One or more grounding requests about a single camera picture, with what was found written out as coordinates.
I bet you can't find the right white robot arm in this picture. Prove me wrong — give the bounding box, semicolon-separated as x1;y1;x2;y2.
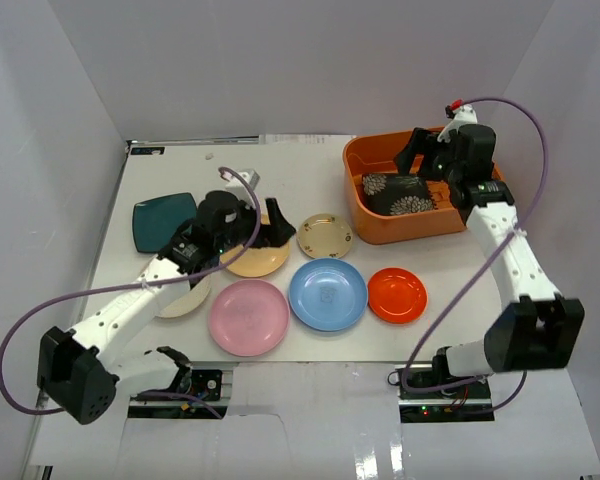
394;124;585;399

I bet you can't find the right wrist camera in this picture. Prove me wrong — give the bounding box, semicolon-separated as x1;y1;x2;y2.
437;100;477;143

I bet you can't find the white paper sheet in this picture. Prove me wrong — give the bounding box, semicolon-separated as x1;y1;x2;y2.
259;134;356;145

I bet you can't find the black floral square plate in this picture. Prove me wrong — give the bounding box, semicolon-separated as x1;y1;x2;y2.
362;173;435;216

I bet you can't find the cream round plate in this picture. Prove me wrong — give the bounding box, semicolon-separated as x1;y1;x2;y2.
128;257;211;322

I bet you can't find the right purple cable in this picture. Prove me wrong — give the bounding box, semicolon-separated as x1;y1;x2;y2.
400;96;550;415

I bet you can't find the teal square plate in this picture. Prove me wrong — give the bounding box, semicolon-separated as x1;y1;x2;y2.
132;192;197;254

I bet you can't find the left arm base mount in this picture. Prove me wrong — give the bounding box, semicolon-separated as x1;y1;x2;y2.
129;368;228;420

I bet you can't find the blue round plate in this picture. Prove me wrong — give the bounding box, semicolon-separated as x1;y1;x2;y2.
288;258;368;333

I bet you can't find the purple cable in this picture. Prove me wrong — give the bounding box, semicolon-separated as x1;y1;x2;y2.
400;96;550;415
0;166;262;417

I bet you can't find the black label sticker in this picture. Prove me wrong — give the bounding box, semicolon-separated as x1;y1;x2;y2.
129;146;165;156

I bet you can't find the pink round plate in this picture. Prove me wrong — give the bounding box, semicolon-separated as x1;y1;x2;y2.
208;279;290;357

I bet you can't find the orange plastic bin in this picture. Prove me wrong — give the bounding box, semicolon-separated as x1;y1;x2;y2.
342;124;507;246

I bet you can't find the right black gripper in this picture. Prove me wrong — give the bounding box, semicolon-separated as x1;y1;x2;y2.
394;129;464;186

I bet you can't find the small orange round plate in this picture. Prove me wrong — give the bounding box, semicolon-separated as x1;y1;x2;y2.
367;267;428;325

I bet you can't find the yellow round plate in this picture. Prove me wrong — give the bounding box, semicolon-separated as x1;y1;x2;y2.
227;241;290;278

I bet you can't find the small beige patterned plate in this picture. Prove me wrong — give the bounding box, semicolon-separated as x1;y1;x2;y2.
296;213;354;259

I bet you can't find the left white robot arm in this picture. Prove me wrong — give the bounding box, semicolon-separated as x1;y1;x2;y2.
37;190;296;425

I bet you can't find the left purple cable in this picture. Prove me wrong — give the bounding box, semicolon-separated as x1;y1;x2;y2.
0;166;262;417

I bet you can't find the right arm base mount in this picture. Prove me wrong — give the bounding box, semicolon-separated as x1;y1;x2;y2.
388;362;496;421

